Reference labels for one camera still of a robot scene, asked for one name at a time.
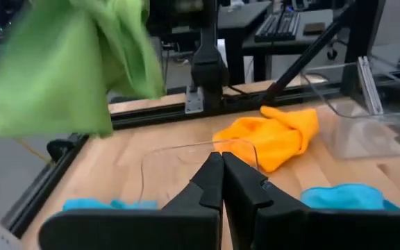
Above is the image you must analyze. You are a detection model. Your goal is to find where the blue microfiber towel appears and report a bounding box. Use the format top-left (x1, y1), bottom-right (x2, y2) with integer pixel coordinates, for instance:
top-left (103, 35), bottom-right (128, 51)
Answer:
top-left (299, 183), bottom-right (400, 212)
top-left (62, 197), bottom-right (159, 212)

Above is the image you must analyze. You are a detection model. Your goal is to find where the silver aluminium bar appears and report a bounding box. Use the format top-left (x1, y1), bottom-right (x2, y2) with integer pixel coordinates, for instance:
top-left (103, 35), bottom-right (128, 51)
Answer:
top-left (357, 56), bottom-right (385, 116)

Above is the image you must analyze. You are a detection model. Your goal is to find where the orange microfiber towel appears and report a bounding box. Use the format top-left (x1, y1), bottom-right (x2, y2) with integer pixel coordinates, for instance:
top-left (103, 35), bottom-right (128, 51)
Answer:
top-left (212, 106), bottom-right (320, 174)

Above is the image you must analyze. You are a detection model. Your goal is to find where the small brown flat object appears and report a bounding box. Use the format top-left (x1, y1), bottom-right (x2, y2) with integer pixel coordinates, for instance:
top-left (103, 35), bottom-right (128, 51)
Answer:
top-left (303, 22), bottom-right (326, 35)

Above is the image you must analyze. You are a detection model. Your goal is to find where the black computer keyboard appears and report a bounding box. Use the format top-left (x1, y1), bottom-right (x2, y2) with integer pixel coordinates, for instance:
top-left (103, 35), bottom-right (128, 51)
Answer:
top-left (254, 10), bottom-right (301, 43)

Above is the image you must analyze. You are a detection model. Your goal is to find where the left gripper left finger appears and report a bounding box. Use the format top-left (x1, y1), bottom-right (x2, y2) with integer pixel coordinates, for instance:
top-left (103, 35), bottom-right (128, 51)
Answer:
top-left (38, 151), bottom-right (225, 250)

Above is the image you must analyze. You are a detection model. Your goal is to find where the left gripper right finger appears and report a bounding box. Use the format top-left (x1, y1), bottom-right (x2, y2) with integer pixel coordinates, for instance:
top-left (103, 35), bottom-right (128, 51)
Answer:
top-left (222, 151), bottom-right (400, 250)

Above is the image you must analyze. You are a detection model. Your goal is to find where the clear rectangular plastic bin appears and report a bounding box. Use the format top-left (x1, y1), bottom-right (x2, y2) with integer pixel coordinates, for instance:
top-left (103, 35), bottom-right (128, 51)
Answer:
top-left (299, 57), bottom-right (400, 160)

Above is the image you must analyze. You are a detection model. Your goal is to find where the grey office desk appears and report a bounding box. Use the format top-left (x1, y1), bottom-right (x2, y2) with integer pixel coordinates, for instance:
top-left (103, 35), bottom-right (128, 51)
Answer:
top-left (217, 1), bottom-right (336, 84)

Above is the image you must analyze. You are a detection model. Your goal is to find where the black aluminium table frame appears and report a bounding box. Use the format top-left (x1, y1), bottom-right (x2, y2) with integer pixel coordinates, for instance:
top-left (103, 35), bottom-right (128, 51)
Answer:
top-left (1, 0), bottom-right (400, 240)

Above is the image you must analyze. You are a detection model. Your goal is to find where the green microfiber towel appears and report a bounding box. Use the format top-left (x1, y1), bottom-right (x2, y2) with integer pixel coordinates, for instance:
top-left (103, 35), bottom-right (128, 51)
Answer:
top-left (0, 0), bottom-right (166, 138)

